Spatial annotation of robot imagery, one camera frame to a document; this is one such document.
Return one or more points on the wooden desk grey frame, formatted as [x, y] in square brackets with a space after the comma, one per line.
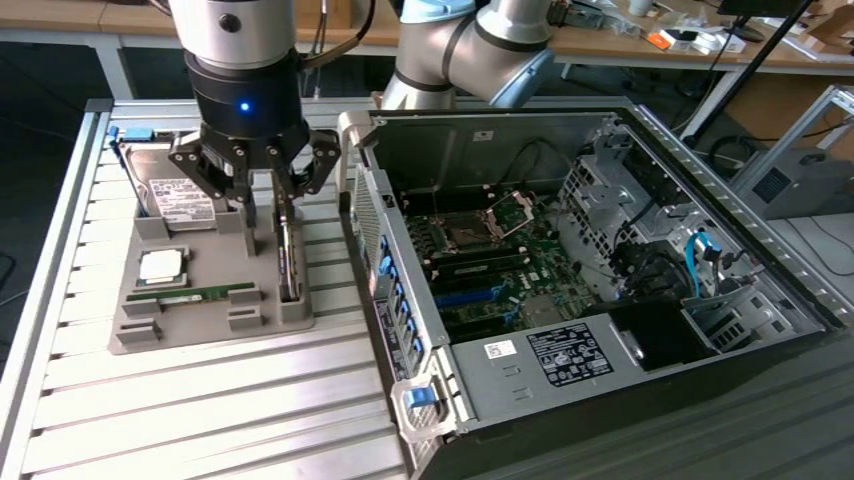
[67, 20]

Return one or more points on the small white box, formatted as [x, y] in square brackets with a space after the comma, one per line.
[730, 46]

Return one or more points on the black tripod pole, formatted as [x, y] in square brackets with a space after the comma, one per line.
[743, 75]

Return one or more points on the black graphics card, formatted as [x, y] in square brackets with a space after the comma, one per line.
[288, 260]

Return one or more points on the green motherboard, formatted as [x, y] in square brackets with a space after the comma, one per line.
[547, 260]

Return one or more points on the perforated metal drive cage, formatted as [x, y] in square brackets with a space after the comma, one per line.
[594, 200]

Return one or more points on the metal socket cover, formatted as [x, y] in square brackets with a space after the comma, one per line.
[514, 212]

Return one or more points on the brown cardboard box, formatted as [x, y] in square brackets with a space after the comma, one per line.
[334, 12]

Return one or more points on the brown cardboard piece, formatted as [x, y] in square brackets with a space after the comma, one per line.
[834, 25]

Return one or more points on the blue case latch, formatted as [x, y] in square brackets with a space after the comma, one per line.
[419, 397]

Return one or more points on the silver CPU chip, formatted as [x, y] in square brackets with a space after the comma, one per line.
[160, 265]

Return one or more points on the cluttered wooden desk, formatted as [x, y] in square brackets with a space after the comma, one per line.
[801, 57]

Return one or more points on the blue expansion slot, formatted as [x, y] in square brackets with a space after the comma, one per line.
[467, 296]

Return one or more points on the aluminium profile frame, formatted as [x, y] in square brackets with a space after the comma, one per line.
[827, 107]

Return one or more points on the grey metal disk bay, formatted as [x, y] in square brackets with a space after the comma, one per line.
[727, 325]

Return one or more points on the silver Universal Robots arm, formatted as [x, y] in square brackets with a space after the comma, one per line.
[227, 30]

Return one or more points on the white cup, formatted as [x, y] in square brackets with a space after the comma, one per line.
[642, 6]

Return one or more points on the small orange box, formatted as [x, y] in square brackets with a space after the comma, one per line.
[661, 39]

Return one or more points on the grey parts rack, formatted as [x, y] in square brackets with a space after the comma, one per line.
[200, 320]

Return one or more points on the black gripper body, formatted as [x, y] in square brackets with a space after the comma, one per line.
[247, 95]

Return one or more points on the black RAM slot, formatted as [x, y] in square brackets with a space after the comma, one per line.
[467, 272]
[480, 259]

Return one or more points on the CPU socket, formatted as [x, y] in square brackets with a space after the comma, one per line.
[463, 232]

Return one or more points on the green RAM stick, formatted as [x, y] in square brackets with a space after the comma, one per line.
[220, 291]

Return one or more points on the grey computer tower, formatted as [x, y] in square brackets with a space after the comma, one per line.
[801, 185]

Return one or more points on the black monitor with stand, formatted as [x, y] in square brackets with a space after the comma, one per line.
[743, 34]

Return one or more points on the open black PC case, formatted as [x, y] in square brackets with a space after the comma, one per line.
[567, 440]

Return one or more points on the silver hard disk drive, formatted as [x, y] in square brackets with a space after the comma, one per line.
[154, 175]

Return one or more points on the grey power supply unit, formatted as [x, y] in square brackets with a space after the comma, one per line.
[494, 385]

